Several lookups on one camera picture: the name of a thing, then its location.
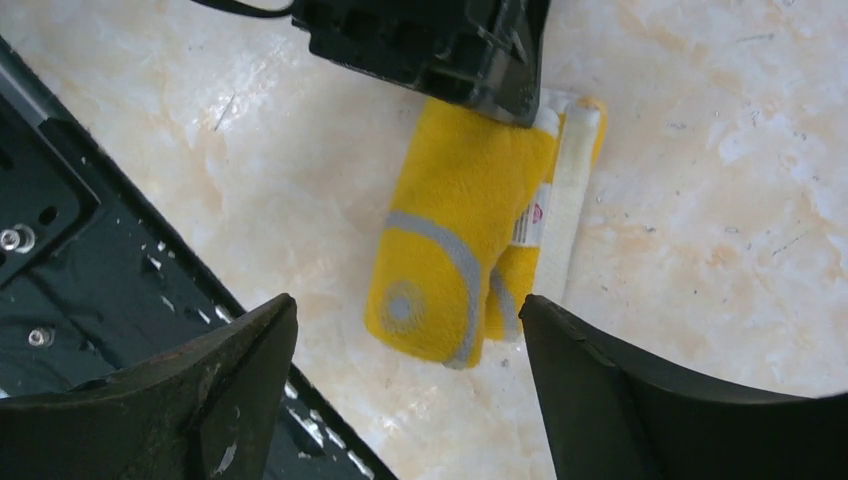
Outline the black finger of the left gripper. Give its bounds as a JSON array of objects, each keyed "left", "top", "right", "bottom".
[{"left": 457, "top": 0, "right": 551, "bottom": 127}]

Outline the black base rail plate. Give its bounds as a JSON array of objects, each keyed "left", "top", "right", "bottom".
[{"left": 1, "top": 44, "right": 391, "bottom": 479}]

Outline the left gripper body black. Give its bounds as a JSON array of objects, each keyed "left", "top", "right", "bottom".
[{"left": 292, "top": 0, "right": 511, "bottom": 106}]

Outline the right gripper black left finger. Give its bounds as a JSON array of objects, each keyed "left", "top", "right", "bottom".
[{"left": 1, "top": 294, "right": 298, "bottom": 479}]

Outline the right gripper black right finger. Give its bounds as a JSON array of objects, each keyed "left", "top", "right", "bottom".
[{"left": 520, "top": 295, "right": 847, "bottom": 479}]

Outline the grey yellow duck towel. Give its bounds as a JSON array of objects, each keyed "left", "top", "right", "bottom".
[{"left": 364, "top": 90, "right": 608, "bottom": 369}]

